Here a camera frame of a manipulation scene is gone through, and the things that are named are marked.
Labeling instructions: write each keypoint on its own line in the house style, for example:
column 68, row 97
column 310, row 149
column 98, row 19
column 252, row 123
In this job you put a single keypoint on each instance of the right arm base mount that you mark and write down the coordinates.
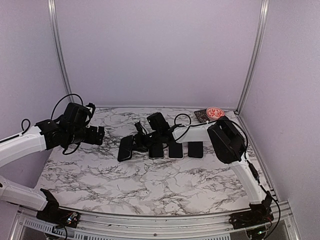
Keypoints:
column 258, row 214

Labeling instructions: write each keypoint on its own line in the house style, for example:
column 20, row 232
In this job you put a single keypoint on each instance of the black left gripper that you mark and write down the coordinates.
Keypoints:
column 92, row 139

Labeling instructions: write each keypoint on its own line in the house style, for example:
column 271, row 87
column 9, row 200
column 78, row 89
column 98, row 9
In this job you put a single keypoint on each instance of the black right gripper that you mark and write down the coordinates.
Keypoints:
column 140, row 142

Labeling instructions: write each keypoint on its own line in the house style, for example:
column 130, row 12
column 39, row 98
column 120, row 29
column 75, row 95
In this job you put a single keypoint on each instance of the right aluminium corner post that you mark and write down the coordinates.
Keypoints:
column 262, row 22

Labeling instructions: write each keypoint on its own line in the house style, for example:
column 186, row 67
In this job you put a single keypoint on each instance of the aluminium front rail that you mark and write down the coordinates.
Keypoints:
column 104, row 226

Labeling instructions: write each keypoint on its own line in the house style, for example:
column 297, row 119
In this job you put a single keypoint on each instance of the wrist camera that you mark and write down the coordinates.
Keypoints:
column 140, row 129
column 91, row 107

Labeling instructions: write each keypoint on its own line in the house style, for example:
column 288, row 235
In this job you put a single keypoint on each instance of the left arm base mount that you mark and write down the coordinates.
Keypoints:
column 52, row 212

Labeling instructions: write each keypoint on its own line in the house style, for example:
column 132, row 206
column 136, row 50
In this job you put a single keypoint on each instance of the aluminium corner post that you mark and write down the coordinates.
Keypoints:
column 58, row 48
column 262, row 22

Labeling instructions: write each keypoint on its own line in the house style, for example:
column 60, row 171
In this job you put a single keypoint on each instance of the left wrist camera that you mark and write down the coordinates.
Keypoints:
column 91, row 107

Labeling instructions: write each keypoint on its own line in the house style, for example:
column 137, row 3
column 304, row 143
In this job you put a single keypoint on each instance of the red white patterned bowl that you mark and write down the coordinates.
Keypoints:
column 214, row 113

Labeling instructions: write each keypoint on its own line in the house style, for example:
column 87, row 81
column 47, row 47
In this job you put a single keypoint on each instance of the left aluminium corner post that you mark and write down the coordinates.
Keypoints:
column 58, row 48

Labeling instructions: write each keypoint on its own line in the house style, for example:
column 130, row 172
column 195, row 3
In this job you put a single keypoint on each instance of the black patterned rectangular plate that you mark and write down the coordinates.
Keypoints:
column 201, row 115

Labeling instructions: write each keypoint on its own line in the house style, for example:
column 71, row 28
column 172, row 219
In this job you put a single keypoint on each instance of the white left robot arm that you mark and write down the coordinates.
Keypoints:
column 23, row 155

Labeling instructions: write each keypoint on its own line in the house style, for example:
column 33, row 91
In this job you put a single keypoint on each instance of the purple phone black screen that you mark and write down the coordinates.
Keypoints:
column 175, row 150

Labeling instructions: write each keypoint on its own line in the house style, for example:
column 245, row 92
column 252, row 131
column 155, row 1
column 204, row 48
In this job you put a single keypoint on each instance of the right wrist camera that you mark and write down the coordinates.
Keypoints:
column 140, row 129

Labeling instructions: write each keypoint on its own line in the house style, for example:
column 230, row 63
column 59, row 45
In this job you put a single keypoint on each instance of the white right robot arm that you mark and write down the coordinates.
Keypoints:
column 226, row 136

